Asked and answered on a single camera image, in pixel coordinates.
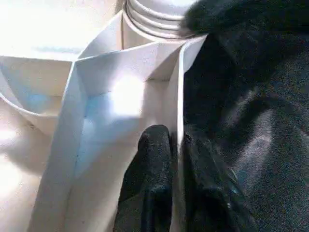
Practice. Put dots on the white plastic table leg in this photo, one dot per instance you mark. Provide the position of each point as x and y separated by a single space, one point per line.
157 24

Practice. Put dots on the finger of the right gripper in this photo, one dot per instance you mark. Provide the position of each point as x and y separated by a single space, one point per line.
212 17

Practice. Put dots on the black glossy mat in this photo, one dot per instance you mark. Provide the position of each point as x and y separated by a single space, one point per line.
265 120

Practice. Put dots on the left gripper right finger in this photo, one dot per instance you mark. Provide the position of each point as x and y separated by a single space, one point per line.
212 193

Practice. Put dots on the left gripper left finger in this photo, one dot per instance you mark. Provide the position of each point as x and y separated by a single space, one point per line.
149 174

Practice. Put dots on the white plastic table top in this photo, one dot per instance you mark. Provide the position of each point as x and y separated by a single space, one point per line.
36 72

